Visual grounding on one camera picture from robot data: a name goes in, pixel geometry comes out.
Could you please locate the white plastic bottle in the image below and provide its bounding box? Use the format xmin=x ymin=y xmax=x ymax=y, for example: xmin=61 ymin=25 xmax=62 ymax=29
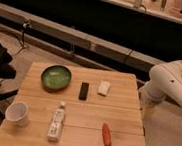
xmin=47 ymin=101 xmax=66 ymax=142

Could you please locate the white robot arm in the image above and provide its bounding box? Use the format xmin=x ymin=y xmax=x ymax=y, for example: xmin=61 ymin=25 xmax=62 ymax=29
xmin=140 ymin=60 xmax=182 ymax=107

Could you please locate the green ceramic bowl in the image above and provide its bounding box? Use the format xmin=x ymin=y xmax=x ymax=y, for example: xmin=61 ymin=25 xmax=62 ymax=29
xmin=40 ymin=65 xmax=72 ymax=92

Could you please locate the black rectangular block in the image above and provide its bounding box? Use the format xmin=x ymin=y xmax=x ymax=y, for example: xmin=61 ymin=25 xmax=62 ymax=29
xmin=78 ymin=83 xmax=89 ymax=101

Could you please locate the orange carrot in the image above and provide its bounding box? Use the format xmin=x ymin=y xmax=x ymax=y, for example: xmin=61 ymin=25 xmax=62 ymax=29
xmin=102 ymin=124 xmax=112 ymax=146

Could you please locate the white paper cup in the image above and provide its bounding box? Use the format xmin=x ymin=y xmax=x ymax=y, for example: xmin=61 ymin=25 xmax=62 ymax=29
xmin=5 ymin=102 xmax=29 ymax=126

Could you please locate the black cable on floor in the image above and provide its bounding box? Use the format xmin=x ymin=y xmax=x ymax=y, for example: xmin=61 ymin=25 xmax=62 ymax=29
xmin=16 ymin=17 xmax=34 ymax=58

